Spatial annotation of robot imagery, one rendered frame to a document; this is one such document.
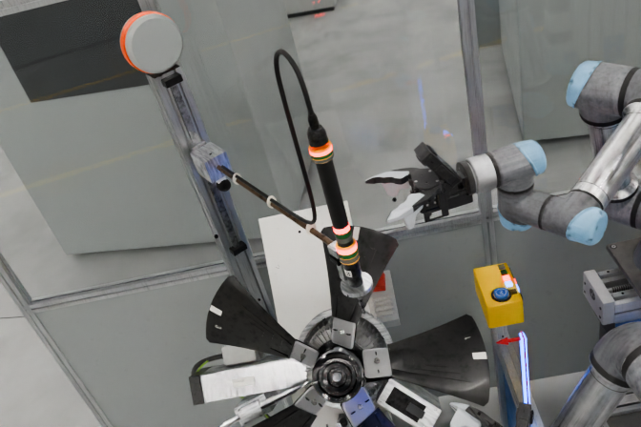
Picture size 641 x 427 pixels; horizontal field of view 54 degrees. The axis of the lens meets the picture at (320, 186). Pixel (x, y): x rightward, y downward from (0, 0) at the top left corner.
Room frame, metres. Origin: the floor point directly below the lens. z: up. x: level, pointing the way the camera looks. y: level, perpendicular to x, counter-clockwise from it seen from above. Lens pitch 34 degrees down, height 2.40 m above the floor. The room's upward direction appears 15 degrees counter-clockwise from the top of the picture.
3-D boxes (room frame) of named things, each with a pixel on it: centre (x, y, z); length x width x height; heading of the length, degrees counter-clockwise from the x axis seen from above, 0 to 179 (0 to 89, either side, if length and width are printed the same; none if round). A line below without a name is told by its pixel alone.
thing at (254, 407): (1.06, 0.32, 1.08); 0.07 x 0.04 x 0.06; 94
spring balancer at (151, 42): (1.64, 0.33, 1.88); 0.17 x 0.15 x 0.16; 84
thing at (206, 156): (1.56, 0.28, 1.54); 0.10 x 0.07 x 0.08; 29
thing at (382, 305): (1.50, -0.05, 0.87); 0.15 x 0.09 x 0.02; 84
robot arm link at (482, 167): (1.03, -0.32, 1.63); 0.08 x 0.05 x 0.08; 4
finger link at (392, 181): (1.08, -0.14, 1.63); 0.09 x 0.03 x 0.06; 58
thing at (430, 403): (1.03, -0.07, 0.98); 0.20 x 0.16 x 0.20; 174
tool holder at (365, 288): (1.02, -0.01, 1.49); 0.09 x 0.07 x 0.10; 29
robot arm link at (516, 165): (1.03, -0.39, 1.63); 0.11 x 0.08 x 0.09; 94
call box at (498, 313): (1.26, -0.41, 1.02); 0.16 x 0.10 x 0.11; 174
